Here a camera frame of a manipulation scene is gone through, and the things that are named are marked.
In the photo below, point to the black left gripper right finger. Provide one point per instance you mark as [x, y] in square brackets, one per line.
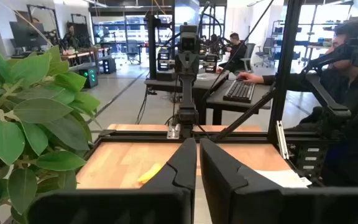
[235, 202]

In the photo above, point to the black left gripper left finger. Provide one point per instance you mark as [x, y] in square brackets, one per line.
[166, 205]

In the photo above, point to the yellow toy banana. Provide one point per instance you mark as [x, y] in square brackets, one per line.
[149, 173]

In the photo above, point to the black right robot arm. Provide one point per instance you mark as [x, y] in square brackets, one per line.
[187, 93]

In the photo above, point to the black table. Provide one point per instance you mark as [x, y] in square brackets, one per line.
[166, 83]

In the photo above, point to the dark grey desk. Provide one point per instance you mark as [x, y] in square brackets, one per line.
[219, 99]

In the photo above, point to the white plaid kitchen towel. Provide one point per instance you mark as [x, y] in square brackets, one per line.
[278, 179]

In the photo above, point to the person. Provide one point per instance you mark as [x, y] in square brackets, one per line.
[236, 53]
[353, 99]
[71, 37]

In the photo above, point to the black office chair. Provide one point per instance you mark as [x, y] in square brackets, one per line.
[132, 51]

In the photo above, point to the black computer keyboard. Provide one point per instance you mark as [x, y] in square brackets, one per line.
[239, 91]

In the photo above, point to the grey office chair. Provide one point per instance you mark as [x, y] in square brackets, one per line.
[249, 56]

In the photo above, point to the person's hand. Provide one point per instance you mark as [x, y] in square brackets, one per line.
[250, 77]

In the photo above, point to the black computer tower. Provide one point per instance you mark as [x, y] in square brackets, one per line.
[109, 65]

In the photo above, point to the black box with white labels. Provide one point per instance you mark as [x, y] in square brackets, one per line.
[309, 158]

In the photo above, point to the black box with green lights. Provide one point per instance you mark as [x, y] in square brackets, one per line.
[89, 77]

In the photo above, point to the green potted artificial plant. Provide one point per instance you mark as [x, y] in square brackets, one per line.
[33, 124]

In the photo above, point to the black computer monitor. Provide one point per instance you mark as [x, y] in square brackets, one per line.
[26, 34]

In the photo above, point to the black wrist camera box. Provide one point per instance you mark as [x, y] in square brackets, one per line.
[188, 39]

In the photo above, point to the silver metal bracket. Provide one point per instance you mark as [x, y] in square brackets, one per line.
[173, 131]
[282, 140]

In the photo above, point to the black aluminium table frame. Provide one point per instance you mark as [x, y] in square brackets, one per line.
[141, 135]

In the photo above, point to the black camera mast post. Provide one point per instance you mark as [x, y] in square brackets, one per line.
[286, 62]

